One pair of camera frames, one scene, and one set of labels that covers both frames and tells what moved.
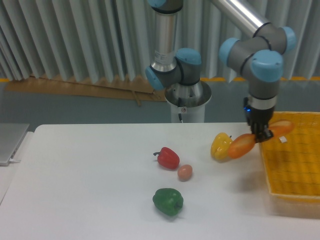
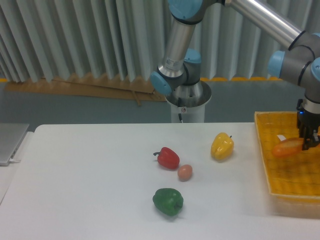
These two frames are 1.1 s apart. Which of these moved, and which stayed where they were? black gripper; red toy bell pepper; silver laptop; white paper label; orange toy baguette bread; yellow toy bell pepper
Moved: orange toy baguette bread; black gripper
Stayed: white paper label; silver laptop; yellow toy bell pepper; red toy bell pepper
